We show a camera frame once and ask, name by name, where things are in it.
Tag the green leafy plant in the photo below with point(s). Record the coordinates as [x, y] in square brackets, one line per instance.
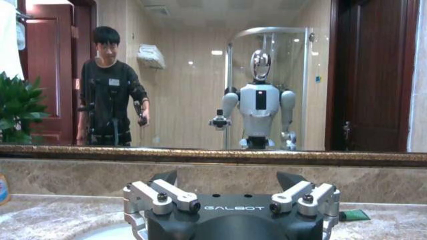
[20, 105]

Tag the white sink basin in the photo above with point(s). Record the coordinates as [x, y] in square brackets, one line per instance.
[109, 232]

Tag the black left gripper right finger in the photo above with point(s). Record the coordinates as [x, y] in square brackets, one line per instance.
[300, 193]

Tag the golden mirror frame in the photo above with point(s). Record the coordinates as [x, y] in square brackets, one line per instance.
[213, 155]

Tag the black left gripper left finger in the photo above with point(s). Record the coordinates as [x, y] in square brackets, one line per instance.
[167, 194]

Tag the person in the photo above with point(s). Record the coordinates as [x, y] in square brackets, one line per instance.
[109, 75]

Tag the blue orange labelled bottle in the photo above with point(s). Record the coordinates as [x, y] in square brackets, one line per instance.
[2, 190]

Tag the blue yellow sticker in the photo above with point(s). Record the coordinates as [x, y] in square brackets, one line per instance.
[317, 79]

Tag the folded white towels on rack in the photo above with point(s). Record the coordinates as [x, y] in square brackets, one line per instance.
[151, 56]

